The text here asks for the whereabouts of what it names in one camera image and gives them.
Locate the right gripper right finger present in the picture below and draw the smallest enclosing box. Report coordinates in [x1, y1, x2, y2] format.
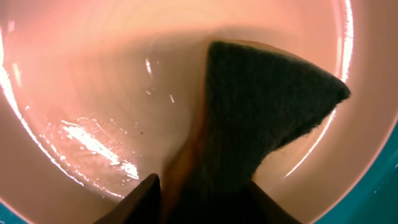
[248, 181, 302, 224]

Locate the green yellow sponge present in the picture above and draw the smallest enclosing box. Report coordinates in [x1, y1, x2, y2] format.
[160, 40, 350, 223]

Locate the yellow plate with stain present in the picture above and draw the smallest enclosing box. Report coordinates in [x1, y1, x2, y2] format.
[1, 0, 397, 223]

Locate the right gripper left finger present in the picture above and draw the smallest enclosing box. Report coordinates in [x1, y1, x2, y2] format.
[94, 174, 161, 224]

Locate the teal plastic tray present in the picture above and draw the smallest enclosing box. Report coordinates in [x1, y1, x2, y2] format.
[1, 124, 397, 223]

